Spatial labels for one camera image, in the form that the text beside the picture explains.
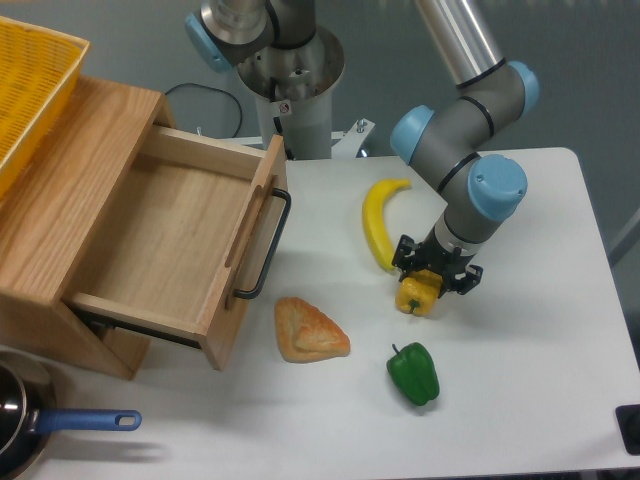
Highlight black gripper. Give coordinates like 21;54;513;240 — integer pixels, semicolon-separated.
391;234;484;298

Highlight yellow bell pepper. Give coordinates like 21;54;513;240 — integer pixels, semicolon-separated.
395;270;443;317

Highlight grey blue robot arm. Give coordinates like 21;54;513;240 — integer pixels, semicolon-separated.
185;1;539;294

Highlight green bell pepper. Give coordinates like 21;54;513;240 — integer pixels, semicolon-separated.
386;342;440;407

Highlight yellow banana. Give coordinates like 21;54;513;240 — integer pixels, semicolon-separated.
361;178;411;271

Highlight triangular pastry bread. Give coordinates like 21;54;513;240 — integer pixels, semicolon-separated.
274;297;351;363

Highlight black corner fixture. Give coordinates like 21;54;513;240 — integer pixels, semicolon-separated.
615;404;640;456

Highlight open wooden drawer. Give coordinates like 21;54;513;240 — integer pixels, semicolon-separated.
63;126;287;370

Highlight wooden drawer cabinet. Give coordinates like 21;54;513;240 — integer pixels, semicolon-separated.
1;76;175;380

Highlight yellow plastic basket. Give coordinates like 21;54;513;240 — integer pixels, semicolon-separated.
1;17;91;195

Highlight black drawer handle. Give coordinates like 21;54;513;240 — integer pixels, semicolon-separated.
232;187;292;300

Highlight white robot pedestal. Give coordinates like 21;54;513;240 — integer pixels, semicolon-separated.
237;26;345;160

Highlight black cable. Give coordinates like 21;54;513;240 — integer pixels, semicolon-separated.
163;82;244;139

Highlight black pan blue handle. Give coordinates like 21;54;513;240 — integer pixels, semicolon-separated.
1;351;142;479

